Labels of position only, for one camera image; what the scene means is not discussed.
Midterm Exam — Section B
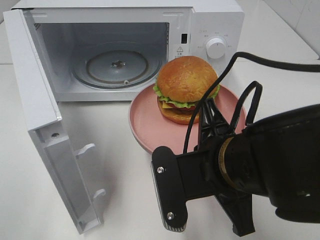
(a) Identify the white upper power knob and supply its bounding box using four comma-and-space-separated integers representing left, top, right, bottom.
205, 36, 227, 59

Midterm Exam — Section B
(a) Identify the white microwave oven body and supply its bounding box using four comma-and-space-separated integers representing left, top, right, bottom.
10, 0, 245, 102

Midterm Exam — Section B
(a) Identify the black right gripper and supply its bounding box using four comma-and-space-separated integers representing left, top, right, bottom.
174, 98, 255, 237

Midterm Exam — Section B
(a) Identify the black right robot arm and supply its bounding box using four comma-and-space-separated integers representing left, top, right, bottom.
177, 100, 320, 236

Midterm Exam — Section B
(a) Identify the burger with lettuce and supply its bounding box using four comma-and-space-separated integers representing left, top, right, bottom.
153, 56, 218, 125

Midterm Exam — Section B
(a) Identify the white microwave door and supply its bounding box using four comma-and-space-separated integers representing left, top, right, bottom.
4, 9, 107, 234

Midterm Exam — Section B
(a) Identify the glass microwave turntable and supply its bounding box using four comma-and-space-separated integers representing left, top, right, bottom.
72, 50, 163, 89

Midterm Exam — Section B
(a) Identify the pink round plate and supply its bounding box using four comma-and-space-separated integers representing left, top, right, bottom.
129, 85, 246, 155

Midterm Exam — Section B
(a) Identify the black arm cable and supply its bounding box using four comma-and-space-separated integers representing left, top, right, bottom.
183, 51, 320, 154

